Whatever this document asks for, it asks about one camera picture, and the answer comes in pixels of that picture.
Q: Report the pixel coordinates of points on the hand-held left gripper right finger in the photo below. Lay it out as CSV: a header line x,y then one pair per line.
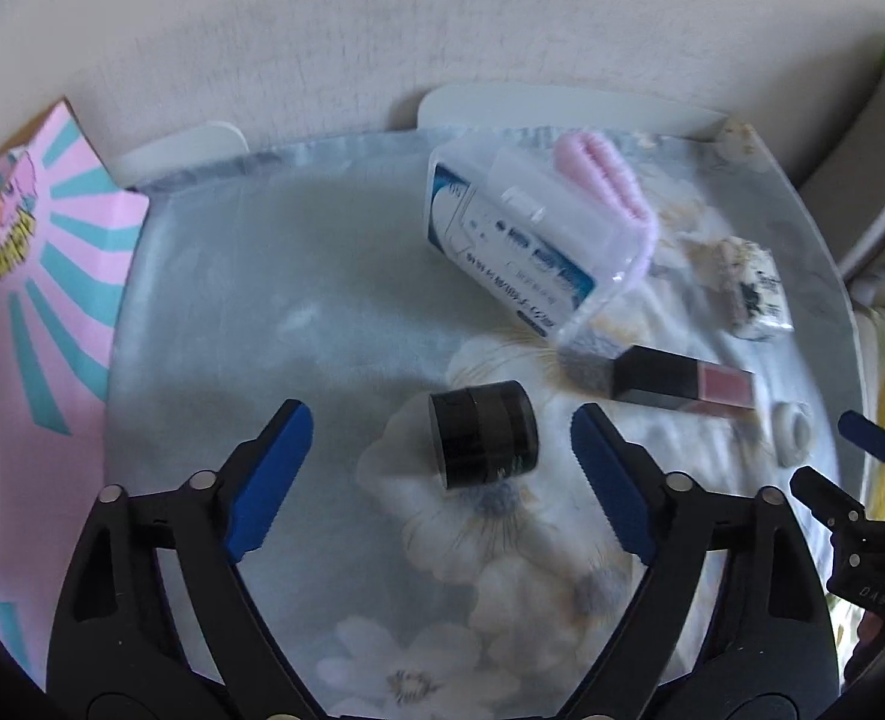
x,y
611,480

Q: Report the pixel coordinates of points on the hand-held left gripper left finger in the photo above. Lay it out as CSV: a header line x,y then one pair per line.
x,y
270,480

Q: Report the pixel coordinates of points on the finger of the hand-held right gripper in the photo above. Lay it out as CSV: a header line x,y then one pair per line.
x,y
862,433
825,493

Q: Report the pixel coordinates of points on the black jar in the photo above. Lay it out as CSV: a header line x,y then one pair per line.
x,y
480,427

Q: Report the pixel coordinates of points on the white desktop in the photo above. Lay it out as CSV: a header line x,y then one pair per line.
x,y
547,109

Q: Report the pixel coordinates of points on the small white round container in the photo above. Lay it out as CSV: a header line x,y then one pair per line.
x,y
793,439

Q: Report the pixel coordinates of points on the red lip gloss tube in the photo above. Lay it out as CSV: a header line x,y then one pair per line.
x,y
660,375

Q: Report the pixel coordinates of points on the floral tablecloth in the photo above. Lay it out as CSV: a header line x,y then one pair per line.
x,y
262,300

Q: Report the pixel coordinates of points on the clear plastic box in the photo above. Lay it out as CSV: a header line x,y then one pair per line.
x,y
517,240

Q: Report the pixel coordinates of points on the grey sofa cushion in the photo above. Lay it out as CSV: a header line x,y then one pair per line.
x,y
877,135

